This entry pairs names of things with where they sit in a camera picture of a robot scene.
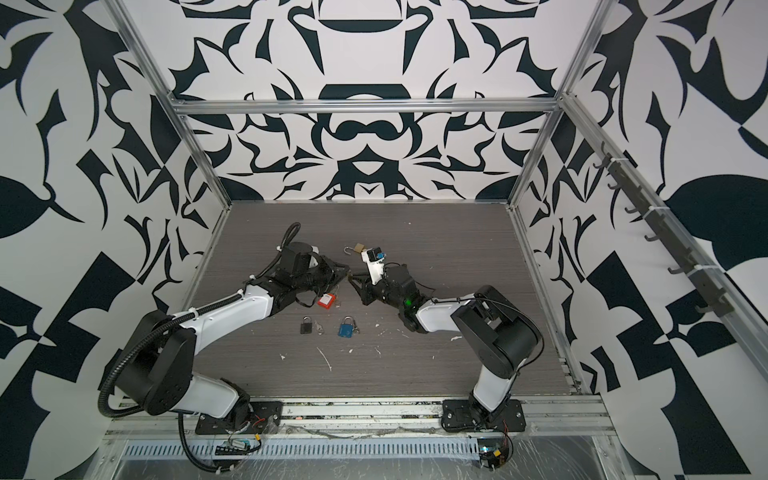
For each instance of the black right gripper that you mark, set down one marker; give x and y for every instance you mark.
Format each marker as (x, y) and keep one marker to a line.
(365, 294)

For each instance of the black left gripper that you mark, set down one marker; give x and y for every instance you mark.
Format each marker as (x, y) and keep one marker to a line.
(333, 275)

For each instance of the red safety padlock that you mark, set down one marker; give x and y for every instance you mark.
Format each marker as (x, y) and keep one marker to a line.
(327, 300)

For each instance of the blue padlock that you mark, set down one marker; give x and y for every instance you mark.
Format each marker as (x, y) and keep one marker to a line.
(347, 328)

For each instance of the small black padlock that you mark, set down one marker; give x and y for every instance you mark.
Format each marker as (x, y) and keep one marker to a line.
(307, 325)

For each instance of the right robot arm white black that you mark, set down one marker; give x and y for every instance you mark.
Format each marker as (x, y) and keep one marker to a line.
(502, 338)

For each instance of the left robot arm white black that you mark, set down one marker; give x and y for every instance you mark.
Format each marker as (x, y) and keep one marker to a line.
(156, 372)

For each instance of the small brass padlock far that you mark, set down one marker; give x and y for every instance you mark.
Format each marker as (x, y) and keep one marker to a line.
(356, 249)

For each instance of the left circuit board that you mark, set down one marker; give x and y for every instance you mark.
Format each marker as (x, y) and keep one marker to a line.
(239, 447)

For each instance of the circuit board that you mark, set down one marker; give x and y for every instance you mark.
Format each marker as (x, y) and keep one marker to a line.
(239, 447)
(494, 452)

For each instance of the right circuit board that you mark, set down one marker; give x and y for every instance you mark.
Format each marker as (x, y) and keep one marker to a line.
(494, 452)

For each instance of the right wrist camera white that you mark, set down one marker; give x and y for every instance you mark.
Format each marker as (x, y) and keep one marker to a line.
(374, 258)

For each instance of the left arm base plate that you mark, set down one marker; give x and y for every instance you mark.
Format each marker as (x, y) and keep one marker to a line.
(260, 417)

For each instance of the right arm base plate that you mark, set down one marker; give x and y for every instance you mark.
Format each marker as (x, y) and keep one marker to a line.
(470, 415)

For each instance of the white slotted cable duct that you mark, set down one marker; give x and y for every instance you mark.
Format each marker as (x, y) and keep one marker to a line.
(355, 448)

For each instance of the black coat hook rail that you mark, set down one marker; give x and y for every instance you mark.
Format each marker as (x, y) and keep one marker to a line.
(667, 230)

